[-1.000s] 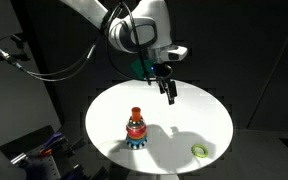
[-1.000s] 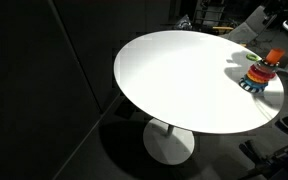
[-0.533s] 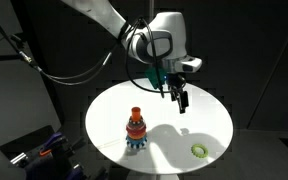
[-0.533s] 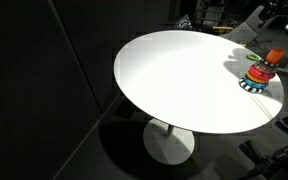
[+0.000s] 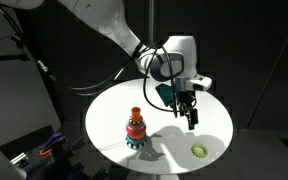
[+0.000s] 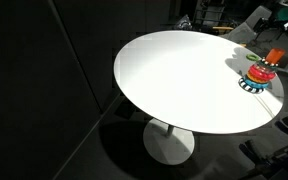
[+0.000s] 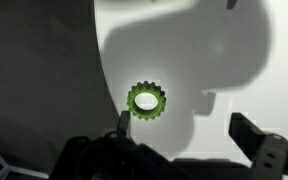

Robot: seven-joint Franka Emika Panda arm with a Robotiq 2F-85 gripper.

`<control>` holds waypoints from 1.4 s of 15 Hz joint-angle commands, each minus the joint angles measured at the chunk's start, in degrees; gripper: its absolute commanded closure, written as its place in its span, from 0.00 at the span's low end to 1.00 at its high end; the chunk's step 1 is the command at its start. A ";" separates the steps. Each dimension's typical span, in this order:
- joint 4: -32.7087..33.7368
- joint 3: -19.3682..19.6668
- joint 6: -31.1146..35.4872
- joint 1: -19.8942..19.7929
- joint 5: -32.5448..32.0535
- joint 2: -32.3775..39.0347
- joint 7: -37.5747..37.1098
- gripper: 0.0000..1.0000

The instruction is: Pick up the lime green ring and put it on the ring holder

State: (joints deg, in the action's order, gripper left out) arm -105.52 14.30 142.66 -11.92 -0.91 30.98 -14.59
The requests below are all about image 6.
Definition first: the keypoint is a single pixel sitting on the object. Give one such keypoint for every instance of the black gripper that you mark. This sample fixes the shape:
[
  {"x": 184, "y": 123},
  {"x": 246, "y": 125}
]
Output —
[{"x": 267, "y": 24}]

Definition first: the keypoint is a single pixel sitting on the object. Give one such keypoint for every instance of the grey chair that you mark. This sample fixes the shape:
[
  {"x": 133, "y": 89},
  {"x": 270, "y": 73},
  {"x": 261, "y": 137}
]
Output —
[{"x": 245, "y": 28}]

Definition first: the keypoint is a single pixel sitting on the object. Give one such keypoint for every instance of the wooden bar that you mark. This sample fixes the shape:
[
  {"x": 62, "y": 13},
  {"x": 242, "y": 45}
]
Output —
[{"x": 222, "y": 28}]

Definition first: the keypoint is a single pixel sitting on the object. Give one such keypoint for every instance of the dark metal rack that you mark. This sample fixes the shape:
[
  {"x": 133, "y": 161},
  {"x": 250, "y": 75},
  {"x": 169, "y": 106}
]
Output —
[{"x": 214, "y": 13}]

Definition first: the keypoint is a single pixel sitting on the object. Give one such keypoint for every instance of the patterned black object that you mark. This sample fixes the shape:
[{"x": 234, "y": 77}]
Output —
[{"x": 184, "y": 22}]

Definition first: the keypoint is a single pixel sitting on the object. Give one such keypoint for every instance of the white table pedestal base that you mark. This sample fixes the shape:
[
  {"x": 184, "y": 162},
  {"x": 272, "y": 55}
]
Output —
[{"x": 169, "y": 146}]

